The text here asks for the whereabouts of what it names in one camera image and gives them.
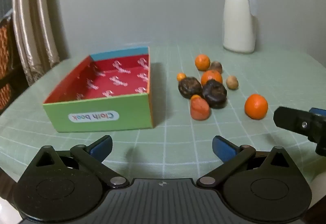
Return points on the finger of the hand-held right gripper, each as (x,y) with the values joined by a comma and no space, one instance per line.
(293,118)

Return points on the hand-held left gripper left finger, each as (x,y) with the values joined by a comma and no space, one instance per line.
(101,149)

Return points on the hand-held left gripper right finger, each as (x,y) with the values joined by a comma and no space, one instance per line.
(224,149)

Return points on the mandarin orange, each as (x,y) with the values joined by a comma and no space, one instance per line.
(256,106)
(211,76)
(202,62)

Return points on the red-orange persimmon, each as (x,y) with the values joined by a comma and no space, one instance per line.
(200,110)

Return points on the colourful cardboard box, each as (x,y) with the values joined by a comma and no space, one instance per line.
(127,109)

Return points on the dark brown mangosteen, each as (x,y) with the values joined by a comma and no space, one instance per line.
(214,94)
(189,86)

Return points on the small kumquat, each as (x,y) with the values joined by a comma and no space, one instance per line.
(195,97)
(181,76)

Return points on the tan round fruit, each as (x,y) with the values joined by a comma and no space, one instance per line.
(232,82)

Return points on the brown shrivelled fruit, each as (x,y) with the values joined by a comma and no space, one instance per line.
(217,67)

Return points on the green checked tablecloth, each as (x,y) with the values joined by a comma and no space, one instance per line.
(178,137)

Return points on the cream thermos jug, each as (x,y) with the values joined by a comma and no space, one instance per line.
(238,23)

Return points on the orange woven basket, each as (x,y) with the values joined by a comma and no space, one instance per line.
(3,48)

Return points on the beige gold curtain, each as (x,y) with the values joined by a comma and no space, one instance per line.
(30,23)

